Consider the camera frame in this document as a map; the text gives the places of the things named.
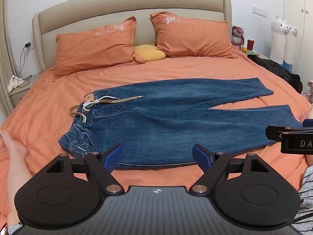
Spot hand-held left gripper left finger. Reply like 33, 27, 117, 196
45, 144, 124, 194

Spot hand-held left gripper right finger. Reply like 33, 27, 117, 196
189, 144, 268, 194

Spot blue denim pants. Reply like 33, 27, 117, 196
58, 77, 303, 166

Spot pink soft toy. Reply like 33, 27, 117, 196
302, 80, 313, 103

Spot striped grey clothing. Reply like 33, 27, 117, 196
292, 165, 313, 231

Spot beige belt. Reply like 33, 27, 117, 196
68, 95, 144, 123

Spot black jacket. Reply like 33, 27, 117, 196
247, 54, 303, 94

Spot white wardrobe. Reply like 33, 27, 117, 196
281, 0, 313, 96

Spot white alpaca plush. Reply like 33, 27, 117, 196
270, 15, 289, 64
284, 23, 299, 71

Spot bed with orange sheet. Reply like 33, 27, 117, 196
0, 45, 313, 226

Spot person's left leg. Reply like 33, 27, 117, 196
0, 130, 32, 227

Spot pink bear plush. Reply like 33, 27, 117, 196
231, 26, 245, 46

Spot yellow cushion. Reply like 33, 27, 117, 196
134, 44, 166, 62

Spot grey nightstand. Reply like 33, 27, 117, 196
7, 73, 41, 108

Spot orange pillow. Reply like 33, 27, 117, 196
150, 12, 238, 59
52, 17, 146, 77

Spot white cloth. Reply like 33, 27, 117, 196
7, 75, 25, 93

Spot beige padded headboard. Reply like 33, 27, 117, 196
32, 0, 233, 72

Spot white wall switch panel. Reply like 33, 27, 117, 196
252, 5, 268, 15

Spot black charger with cable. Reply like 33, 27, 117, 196
13, 43, 33, 89

